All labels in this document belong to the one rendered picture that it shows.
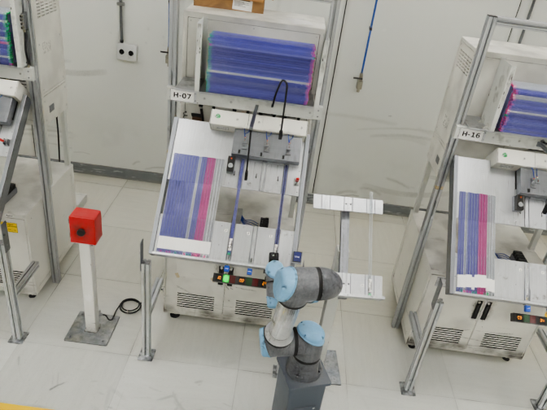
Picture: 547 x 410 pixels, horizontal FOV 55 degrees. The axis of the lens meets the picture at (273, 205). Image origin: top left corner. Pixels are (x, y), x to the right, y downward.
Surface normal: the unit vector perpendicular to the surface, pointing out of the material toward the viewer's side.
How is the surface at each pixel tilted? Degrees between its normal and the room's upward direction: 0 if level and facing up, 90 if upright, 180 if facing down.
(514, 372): 0
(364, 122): 90
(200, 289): 90
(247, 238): 45
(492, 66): 90
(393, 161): 90
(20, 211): 0
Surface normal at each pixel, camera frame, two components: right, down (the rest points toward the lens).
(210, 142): 0.04, -0.25
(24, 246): -0.06, 0.50
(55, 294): 0.11, -0.86
